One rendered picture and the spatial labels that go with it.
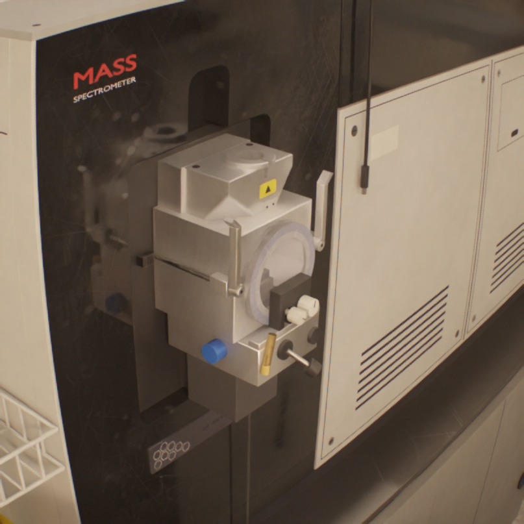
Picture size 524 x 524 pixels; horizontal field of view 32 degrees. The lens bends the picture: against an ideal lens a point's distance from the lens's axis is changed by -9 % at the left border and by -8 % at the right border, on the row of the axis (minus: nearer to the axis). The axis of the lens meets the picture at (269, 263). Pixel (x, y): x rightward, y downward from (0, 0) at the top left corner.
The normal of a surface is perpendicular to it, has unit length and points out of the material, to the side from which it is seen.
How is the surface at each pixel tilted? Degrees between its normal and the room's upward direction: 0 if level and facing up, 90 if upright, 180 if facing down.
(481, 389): 0
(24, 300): 90
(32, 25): 0
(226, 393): 90
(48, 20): 0
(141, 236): 90
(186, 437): 90
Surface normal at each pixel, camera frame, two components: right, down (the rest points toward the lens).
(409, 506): 0.79, 0.30
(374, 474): 0.03, -0.89
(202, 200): -0.61, 0.35
